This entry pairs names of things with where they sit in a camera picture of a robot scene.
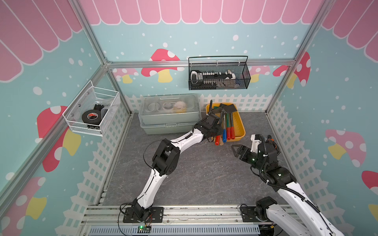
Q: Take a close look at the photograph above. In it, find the black socket set holder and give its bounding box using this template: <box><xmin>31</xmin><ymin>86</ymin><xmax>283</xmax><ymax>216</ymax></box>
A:
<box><xmin>190</xmin><ymin>70</ymin><xmax>236</xmax><ymax>86</ymax></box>

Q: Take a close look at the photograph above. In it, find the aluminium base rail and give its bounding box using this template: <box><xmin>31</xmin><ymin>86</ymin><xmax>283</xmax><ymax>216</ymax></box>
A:
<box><xmin>77</xmin><ymin>205</ymin><xmax>328</xmax><ymax>236</ymax></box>

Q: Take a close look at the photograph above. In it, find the chrome tool blue handle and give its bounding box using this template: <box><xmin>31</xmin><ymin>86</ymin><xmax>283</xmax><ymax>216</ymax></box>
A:
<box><xmin>222</xmin><ymin>114</ymin><xmax>227</xmax><ymax>143</ymax></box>

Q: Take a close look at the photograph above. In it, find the black tape roll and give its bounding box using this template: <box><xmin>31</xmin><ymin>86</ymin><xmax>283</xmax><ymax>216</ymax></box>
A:
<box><xmin>82</xmin><ymin>110</ymin><xmax>102</xmax><ymax>125</ymax></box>

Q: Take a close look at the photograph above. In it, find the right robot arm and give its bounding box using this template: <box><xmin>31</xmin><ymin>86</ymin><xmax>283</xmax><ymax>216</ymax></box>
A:
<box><xmin>231</xmin><ymin>134</ymin><xmax>343</xmax><ymax>236</ymax></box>

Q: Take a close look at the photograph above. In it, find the black hoe red handle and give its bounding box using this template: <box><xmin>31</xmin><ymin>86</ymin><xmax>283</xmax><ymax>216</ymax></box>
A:
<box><xmin>224</xmin><ymin>104</ymin><xmax>237</xmax><ymax>140</ymax></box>

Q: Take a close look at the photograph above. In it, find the white wire wall basket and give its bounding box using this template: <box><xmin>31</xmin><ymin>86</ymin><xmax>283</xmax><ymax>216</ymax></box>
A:
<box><xmin>63</xmin><ymin>81</ymin><xmax>121</xmax><ymax>137</ymax></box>

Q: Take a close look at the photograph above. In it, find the green circuit board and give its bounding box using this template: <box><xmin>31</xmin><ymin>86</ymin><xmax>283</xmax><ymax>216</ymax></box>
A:
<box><xmin>137</xmin><ymin>225</ymin><xmax>152</xmax><ymax>234</ymax></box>

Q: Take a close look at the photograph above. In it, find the black wire mesh basket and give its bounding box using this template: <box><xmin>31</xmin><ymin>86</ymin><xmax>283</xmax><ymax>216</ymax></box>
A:
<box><xmin>188</xmin><ymin>56</ymin><xmax>251</xmax><ymax>90</ymax></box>

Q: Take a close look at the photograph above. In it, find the green hoe red handle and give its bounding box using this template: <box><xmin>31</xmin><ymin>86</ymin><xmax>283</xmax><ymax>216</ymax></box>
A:
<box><xmin>225</xmin><ymin>113</ymin><xmax>231</xmax><ymax>140</ymax></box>

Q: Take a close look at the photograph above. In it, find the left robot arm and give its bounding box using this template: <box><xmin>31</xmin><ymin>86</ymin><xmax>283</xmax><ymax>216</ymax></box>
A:
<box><xmin>119</xmin><ymin>110</ymin><xmax>224</xmax><ymax>223</ymax></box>

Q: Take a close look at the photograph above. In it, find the black pick red handle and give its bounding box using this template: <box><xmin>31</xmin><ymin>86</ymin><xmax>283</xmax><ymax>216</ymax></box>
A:
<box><xmin>211</xmin><ymin>103</ymin><xmax>228</xmax><ymax>146</ymax></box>

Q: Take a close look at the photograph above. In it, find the green lidded toolbox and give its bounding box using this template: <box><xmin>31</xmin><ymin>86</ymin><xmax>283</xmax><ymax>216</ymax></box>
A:
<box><xmin>138</xmin><ymin>94</ymin><xmax>202</xmax><ymax>135</ymax></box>

